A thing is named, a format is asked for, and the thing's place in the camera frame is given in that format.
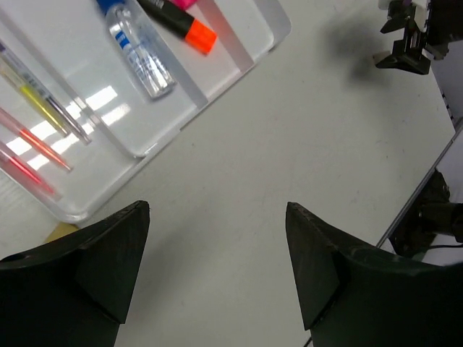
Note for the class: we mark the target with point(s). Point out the grey pen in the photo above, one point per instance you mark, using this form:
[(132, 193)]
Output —
[(18, 66)]

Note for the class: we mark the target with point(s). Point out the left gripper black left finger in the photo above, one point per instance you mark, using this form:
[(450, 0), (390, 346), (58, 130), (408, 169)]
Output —
[(76, 290)]

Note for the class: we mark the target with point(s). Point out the small blue-capped bottle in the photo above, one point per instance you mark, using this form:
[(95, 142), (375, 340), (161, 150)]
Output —
[(127, 27)]

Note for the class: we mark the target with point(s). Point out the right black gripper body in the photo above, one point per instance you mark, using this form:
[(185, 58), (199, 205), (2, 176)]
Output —
[(426, 27)]

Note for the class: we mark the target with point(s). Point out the pink pen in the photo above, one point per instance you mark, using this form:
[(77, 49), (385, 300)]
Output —
[(15, 168)]

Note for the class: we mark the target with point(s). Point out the pink highlighter black cap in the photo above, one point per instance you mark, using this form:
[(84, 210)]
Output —
[(184, 4)]

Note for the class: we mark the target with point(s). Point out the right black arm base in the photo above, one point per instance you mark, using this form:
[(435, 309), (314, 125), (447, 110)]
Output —
[(431, 214)]

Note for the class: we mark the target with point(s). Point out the white compartment tray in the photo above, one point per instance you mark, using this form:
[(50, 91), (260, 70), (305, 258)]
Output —
[(67, 45)]

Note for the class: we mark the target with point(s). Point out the yellow pen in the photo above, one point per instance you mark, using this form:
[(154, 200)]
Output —
[(24, 89)]

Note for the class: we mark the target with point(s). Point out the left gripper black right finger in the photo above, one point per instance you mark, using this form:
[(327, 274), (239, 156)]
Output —
[(354, 294)]

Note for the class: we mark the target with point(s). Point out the orange highlighter black cap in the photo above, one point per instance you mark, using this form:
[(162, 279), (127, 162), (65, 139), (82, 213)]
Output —
[(182, 24)]

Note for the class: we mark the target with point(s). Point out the beige eraser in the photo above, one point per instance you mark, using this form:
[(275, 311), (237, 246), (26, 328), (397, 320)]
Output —
[(61, 230)]

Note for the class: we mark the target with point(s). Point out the white eraser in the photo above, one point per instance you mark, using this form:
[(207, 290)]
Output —
[(380, 56)]

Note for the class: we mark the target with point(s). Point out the orange pen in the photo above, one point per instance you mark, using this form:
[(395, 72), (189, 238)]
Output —
[(25, 134)]

